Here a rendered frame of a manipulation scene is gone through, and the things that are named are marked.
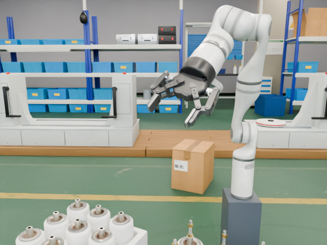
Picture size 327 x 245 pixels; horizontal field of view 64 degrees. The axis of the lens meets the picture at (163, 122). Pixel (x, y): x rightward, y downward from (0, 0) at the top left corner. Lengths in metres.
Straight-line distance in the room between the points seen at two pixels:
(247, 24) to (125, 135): 2.13
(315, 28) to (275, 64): 1.57
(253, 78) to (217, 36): 0.42
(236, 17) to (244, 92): 0.41
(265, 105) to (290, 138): 2.36
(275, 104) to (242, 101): 4.18
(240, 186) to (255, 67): 0.50
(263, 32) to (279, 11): 6.25
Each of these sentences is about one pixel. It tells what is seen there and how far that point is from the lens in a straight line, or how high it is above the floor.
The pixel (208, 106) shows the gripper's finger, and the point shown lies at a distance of 0.53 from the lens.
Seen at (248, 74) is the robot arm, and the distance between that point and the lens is 1.03.
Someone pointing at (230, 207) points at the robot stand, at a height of 0.28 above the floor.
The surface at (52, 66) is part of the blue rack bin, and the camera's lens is 5.69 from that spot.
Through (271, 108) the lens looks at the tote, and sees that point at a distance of 5.22.
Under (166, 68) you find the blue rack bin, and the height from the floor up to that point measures 0.87.
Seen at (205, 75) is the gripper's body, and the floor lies 0.83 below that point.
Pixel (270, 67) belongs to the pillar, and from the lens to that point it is 7.07.
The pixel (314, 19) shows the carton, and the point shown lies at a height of 1.75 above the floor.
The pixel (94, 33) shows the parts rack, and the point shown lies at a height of 1.60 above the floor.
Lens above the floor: 0.85
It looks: 11 degrees down
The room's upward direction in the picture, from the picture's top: straight up
